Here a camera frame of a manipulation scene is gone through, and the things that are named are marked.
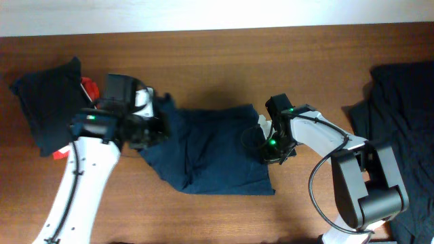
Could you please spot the folded red garment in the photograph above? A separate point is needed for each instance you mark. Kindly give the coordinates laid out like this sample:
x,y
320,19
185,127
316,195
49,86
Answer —
x,y
93,92

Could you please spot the folded black garment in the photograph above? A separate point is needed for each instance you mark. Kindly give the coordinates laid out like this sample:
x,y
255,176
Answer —
x,y
49,100

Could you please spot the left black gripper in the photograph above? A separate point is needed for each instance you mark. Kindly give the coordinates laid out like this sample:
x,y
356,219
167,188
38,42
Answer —
x,y
156,133

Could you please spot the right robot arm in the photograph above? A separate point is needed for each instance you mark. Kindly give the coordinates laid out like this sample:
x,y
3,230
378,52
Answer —
x,y
367,183

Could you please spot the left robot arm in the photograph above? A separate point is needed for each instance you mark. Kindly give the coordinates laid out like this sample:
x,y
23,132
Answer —
x,y
96,148

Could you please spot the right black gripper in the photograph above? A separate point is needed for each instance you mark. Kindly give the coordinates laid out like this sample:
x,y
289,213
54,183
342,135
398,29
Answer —
x,y
270,157

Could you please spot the dark blue shorts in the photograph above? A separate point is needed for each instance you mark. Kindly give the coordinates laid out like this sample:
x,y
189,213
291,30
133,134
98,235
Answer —
x,y
210,152

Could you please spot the dark blue clothes pile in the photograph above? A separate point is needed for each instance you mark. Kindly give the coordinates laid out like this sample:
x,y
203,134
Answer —
x,y
399,108

